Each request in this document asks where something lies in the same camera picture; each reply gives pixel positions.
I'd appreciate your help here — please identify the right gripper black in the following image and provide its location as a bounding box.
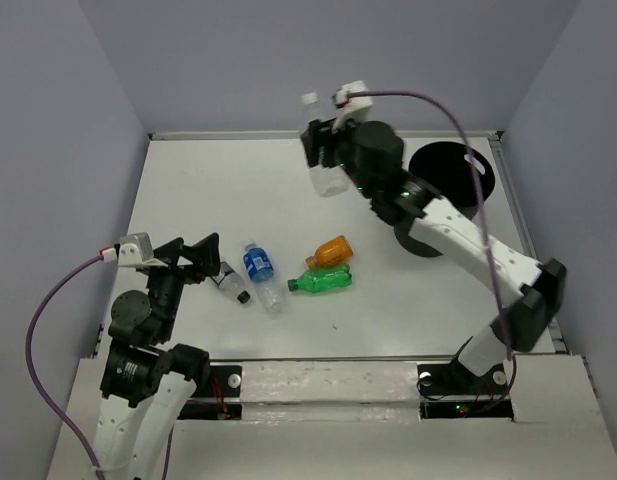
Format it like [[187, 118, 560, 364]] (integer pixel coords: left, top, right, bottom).
[[304, 112, 375, 199]]

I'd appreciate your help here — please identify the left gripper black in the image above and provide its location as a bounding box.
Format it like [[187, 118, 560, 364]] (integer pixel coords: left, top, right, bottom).
[[146, 230, 221, 338]]

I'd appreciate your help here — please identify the clear bottle black cap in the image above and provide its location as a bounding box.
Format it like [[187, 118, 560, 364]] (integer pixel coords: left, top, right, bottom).
[[211, 261, 251, 305]]

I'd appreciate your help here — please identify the clear bottle green white label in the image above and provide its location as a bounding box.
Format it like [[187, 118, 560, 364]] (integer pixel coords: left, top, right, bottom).
[[300, 92, 349, 198]]

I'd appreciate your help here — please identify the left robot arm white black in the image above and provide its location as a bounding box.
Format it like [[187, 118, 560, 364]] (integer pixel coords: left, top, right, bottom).
[[93, 232, 220, 479]]

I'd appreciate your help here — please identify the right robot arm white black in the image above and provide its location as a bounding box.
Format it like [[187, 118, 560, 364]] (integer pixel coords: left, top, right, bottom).
[[300, 119, 567, 394]]

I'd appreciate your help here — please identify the black plastic bin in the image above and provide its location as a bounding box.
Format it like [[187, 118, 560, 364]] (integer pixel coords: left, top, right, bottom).
[[394, 141, 496, 258]]

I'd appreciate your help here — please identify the clear bottle blue label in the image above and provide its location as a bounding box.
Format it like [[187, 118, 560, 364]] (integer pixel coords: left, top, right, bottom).
[[242, 242, 285, 315]]

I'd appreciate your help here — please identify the orange plastic bottle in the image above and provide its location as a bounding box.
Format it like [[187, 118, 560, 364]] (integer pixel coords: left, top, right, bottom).
[[305, 235, 354, 269]]

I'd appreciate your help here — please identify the green plastic bottle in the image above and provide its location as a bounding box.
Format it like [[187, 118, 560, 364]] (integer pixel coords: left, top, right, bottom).
[[287, 264, 353, 294]]

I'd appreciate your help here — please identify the white foam front board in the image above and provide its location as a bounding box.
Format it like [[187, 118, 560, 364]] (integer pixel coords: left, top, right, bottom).
[[239, 360, 421, 425]]

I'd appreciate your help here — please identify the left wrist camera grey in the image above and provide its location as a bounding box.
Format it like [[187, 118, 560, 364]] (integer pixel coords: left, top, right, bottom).
[[99, 232, 155, 268]]

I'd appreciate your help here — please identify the aluminium table edge rail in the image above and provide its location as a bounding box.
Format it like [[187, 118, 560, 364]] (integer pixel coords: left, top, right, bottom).
[[147, 129, 504, 142]]

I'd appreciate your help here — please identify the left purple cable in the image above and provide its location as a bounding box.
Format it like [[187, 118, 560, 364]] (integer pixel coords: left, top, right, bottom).
[[25, 252, 174, 480]]

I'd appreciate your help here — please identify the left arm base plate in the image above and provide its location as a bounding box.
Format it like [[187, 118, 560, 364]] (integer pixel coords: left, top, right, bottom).
[[178, 364, 243, 421]]

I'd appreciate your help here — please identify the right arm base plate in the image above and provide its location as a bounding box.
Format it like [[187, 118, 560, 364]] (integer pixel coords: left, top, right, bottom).
[[416, 363, 514, 420]]

